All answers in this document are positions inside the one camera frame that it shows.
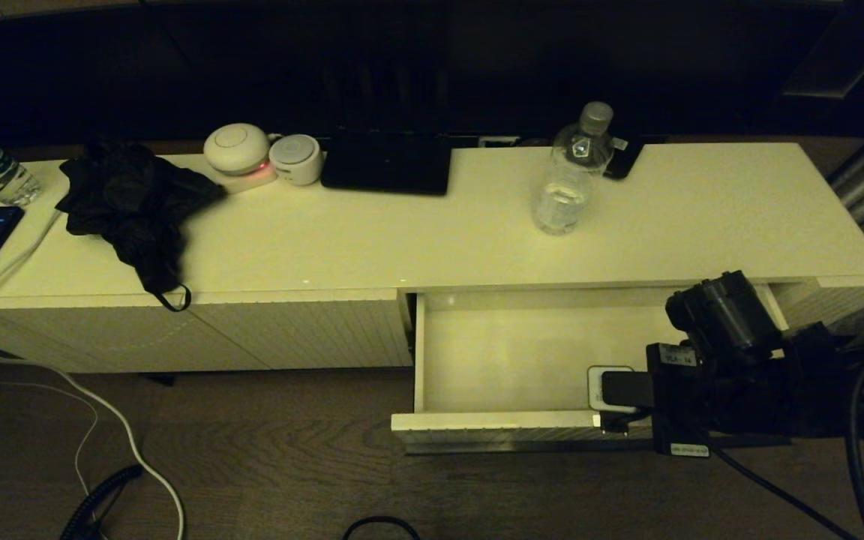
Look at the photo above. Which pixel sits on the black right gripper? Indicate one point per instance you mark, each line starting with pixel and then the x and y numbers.
pixel 683 397

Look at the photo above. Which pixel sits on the clear plastic water bottle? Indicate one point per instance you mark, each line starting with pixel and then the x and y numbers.
pixel 563 204

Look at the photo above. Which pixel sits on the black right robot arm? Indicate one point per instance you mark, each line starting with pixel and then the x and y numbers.
pixel 732 315

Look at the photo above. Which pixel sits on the white low cabinet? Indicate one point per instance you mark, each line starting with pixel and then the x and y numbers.
pixel 477 240

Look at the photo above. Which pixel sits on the black HDMI box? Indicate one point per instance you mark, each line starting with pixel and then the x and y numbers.
pixel 622 160

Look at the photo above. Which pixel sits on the white power strip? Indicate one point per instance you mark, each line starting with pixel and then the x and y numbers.
pixel 497 140

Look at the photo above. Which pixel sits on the white ribbed cabinet door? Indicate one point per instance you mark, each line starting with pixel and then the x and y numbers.
pixel 312 330

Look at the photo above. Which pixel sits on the black flat set-top box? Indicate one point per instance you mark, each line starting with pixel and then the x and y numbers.
pixel 387 163

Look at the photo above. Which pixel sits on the small white round speaker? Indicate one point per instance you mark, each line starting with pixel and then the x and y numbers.
pixel 295 159

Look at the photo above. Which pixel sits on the dark side cabinet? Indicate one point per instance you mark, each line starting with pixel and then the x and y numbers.
pixel 844 52

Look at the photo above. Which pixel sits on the white base pad red light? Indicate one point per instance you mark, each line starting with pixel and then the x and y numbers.
pixel 252 179

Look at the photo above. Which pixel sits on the large white round device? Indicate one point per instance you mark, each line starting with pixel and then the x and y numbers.
pixel 237 148

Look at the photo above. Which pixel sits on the black folded umbrella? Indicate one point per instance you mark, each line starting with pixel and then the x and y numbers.
pixel 132 201

